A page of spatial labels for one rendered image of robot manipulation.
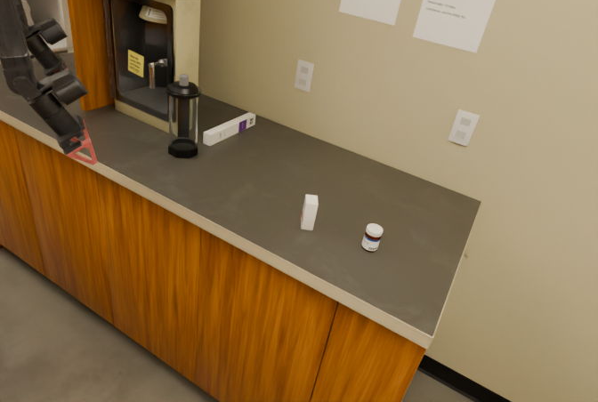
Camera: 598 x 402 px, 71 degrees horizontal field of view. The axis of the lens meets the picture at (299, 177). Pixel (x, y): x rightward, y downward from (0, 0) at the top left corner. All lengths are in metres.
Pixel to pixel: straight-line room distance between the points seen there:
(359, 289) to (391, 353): 0.19
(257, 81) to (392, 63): 0.59
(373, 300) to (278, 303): 0.31
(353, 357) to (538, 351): 0.94
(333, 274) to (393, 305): 0.16
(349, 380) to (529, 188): 0.85
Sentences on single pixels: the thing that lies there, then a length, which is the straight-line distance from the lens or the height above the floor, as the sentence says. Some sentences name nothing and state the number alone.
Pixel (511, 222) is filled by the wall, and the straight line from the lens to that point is 1.65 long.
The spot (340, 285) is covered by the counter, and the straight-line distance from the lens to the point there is 1.04.
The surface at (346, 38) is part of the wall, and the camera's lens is 1.59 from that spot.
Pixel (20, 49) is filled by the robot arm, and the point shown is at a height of 1.34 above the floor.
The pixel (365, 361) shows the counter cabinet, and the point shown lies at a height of 0.72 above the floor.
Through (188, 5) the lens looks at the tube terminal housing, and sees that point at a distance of 1.48.
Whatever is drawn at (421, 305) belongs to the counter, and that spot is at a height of 0.94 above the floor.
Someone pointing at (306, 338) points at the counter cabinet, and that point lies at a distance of 1.25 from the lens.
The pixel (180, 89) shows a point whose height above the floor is 1.18.
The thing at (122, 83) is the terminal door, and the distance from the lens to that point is 1.70.
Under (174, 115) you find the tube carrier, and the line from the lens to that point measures 1.39.
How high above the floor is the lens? 1.65
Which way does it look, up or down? 31 degrees down
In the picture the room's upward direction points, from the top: 10 degrees clockwise
